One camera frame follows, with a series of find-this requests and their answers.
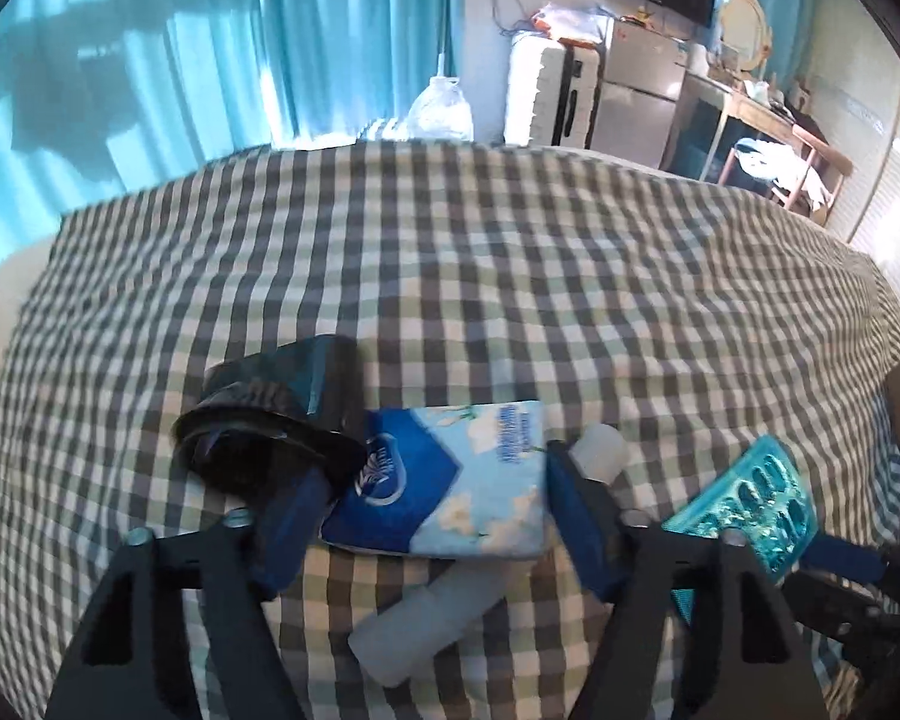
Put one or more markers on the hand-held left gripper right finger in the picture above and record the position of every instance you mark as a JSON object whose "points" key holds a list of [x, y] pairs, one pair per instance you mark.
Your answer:
{"points": [[577, 532]]}

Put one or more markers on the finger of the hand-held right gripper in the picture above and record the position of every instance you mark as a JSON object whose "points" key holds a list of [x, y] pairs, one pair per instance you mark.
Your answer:
{"points": [[817, 601], [844, 556]]}

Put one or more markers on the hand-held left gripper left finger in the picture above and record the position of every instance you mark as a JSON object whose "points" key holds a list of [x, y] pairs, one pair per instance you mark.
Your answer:
{"points": [[292, 532]]}

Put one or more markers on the blue tissue packet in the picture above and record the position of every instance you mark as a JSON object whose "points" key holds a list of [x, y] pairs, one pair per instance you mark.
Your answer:
{"points": [[757, 502]]}

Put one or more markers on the blue tissue pack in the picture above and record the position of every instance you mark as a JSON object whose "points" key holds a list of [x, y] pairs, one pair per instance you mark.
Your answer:
{"points": [[450, 480]]}

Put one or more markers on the white plastic bottle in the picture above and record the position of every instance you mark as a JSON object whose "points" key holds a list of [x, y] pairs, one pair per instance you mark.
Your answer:
{"points": [[420, 615]]}

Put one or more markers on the checked bed blanket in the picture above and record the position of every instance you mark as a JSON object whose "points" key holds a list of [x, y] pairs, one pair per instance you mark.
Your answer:
{"points": [[495, 277]]}

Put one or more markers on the white slatted wardrobe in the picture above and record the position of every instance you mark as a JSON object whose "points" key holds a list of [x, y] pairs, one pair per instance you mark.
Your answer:
{"points": [[892, 202]]}

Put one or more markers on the wooden chair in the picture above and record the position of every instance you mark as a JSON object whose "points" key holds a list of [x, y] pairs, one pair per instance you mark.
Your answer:
{"points": [[817, 165]]}

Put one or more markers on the white and blue clothes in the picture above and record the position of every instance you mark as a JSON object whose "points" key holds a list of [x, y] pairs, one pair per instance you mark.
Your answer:
{"points": [[776, 161]]}

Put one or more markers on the large clear water bottle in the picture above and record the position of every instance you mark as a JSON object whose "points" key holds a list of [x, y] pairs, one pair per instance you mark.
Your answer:
{"points": [[439, 112]]}

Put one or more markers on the white suitcase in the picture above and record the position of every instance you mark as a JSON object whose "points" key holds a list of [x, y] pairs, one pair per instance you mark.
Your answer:
{"points": [[540, 90]]}

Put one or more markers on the silver fridge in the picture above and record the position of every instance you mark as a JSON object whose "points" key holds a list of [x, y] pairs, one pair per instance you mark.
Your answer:
{"points": [[637, 90]]}

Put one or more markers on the wooden dressing desk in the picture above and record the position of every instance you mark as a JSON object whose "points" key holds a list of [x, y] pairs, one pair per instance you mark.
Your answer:
{"points": [[750, 109]]}

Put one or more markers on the blue curtain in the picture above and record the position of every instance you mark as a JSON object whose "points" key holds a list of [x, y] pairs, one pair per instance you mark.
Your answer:
{"points": [[195, 52]]}

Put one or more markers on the pile of plastic bags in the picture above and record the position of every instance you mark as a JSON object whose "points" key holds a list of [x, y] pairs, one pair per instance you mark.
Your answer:
{"points": [[570, 19]]}

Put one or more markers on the oval white mirror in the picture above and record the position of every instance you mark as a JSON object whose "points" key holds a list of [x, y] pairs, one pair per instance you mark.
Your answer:
{"points": [[742, 30]]}

